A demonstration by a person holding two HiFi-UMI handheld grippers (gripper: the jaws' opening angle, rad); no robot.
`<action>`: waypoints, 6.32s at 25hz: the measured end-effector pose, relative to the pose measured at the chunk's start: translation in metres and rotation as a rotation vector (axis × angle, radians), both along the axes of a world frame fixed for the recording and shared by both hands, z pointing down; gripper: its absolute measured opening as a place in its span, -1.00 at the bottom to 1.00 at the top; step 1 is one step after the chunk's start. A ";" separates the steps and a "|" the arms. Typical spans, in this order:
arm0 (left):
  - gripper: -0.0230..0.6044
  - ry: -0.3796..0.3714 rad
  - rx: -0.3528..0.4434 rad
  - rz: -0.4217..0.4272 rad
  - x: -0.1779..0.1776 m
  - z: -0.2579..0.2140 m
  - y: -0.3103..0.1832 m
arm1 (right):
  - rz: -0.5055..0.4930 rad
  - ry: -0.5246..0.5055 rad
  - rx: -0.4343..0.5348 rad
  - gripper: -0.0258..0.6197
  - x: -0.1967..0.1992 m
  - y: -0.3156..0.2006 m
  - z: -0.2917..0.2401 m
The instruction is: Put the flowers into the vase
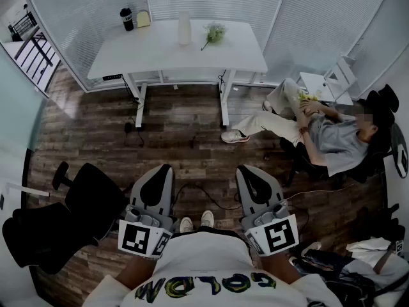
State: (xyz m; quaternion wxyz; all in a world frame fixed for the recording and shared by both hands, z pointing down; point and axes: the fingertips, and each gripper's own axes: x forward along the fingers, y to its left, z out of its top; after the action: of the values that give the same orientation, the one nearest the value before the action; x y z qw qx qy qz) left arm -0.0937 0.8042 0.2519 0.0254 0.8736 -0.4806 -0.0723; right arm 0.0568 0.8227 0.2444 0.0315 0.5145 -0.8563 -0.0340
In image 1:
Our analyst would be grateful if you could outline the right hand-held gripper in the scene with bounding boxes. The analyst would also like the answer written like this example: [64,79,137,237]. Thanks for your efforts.
[236,164,300,256]

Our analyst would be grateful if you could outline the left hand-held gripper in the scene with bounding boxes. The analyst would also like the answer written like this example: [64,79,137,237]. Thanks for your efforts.
[118,164,177,260]

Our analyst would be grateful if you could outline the yellow flowers bunch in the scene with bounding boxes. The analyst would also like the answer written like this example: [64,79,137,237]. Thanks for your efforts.
[297,90,321,104]

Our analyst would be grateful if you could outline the white ribbed vase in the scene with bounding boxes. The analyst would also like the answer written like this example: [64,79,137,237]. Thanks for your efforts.
[177,10,192,47]

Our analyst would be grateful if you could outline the green white flowers bunch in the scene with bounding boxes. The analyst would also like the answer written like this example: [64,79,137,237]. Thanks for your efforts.
[200,21,229,52]

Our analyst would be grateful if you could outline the person's right forearm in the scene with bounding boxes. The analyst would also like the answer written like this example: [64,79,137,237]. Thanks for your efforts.
[259,250,302,285]

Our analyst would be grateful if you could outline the person's left forearm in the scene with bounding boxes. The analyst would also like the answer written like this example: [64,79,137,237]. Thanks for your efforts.
[114,253,161,291]

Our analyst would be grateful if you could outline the person's left white shoe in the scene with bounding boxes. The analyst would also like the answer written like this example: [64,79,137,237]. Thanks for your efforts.
[179,216,194,233]

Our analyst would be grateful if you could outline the person's white shoe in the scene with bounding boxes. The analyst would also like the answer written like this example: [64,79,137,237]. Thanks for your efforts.
[179,216,194,233]
[200,210,215,228]

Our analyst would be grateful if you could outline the person's right white shoe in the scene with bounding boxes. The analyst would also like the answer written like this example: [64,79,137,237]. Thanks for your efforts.
[200,210,215,228]

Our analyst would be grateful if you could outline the black empty office chair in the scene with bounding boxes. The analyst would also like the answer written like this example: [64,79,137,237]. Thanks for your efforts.
[2,161,129,275]

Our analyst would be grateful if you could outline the white loose sneaker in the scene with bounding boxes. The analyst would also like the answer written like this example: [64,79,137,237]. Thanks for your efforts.
[299,241,323,258]

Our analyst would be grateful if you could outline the person's white printed t-shirt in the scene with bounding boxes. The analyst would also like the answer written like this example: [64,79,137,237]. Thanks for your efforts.
[82,230,343,307]

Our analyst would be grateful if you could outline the white paper sheets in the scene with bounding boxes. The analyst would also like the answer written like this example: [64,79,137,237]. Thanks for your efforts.
[346,237,392,268]

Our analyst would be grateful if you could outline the black occupied office chair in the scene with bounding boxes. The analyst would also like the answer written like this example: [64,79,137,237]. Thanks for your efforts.
[280,84,401,189]

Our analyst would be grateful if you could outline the black bag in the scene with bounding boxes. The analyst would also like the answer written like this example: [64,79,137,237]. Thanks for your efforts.
[289,249,378,307]

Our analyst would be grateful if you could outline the white small side table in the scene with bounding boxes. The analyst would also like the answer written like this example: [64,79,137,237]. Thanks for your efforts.
[298,72,354,107]

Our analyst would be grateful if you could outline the white standing desk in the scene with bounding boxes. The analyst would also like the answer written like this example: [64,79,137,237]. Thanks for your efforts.
[87,19,268,129]

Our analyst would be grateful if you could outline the white folding step stool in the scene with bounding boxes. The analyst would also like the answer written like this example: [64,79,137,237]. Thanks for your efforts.
[323,54,359,102]

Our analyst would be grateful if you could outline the black tumbler cup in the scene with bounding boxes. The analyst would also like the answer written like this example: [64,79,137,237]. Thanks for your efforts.
[120,8,135,32]

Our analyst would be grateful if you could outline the black metal railing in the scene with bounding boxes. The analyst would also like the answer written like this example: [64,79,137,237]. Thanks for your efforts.
[7,10,62,86]

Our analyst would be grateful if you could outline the black floor cable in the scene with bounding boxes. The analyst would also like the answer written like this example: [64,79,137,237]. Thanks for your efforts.
[173,183,244,211]

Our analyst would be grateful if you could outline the thin orange floor cable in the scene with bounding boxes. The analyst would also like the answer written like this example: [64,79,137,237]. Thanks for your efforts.
[283,179,364,201]

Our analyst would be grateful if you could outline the black desk power cable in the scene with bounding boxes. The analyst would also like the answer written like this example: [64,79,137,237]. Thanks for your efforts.
[120,74,145,148]

